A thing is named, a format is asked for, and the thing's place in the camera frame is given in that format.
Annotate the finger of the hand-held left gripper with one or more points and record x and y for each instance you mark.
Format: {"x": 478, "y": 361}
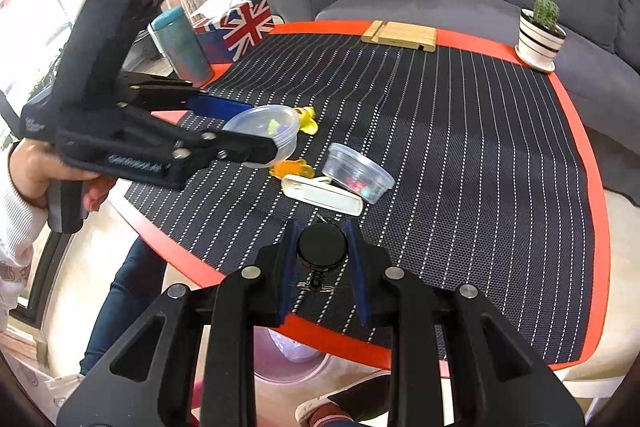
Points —
{"x": 240, "y": 149}
{"x": 220, "y": 108}

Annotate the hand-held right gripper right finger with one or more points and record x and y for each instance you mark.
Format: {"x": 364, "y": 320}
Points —
{"x": 357, "y": 277}

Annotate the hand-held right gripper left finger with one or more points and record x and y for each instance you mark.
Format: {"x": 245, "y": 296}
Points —
{"x": 287, "y": 277}

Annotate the clear container with small items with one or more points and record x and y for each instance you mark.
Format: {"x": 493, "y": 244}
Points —
{"x": 265, "y": 127}

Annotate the black badge reel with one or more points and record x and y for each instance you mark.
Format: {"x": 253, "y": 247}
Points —
{"x": 321, "y": 247}

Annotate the orange plastic toy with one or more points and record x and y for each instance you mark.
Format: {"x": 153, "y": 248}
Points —
{"x": 290, "y": 168}

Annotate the yellow plastic toy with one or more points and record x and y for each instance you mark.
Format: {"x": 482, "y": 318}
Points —
{"x": 309, "y": 121}

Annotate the white rectangular case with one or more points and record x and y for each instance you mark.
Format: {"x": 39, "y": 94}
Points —
{"x": 325, "y": 197}

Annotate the pink translucent trash bin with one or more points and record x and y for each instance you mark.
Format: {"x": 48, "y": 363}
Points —
{"x": 280, "y": 372}

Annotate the clear plastic container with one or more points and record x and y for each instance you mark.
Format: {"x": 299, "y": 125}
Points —
{"x": 357, "y": 174}

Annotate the person's left forearm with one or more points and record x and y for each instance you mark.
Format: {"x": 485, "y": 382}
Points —
{"x": 15, "y": 257}

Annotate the person's left hand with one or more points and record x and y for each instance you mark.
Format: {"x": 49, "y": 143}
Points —
{"x": 35, "y": 167}

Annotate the crumpled clear plastic wrap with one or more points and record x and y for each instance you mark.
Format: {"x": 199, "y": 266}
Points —
{"x": 295, "y": 347}

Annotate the black framed mirror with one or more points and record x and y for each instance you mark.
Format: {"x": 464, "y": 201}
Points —
{"x": 50, "y": 7}

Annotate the teal thermos bottle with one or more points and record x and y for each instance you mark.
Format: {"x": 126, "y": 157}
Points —
{"x": 180, "y": 47}

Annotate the flag print tissue box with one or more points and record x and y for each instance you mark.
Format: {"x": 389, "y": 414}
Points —
{"x": 245, "y": 24}

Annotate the person's right shoe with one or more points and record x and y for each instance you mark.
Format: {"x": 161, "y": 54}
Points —
{"x": 350, "y": 394}

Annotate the black white striped table mat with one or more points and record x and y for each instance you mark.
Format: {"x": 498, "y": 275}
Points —
{"x": 475, "y": 157}

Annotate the wooden phone stand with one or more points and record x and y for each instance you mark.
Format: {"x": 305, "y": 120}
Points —
{"x": 400, "y": 36}

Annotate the dark grey sofa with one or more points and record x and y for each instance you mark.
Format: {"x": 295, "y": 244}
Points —
{"x": 450, "y": 7}

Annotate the potted cactus striped pot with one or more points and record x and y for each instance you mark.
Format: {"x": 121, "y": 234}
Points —
{"x": 537, "y": 39}

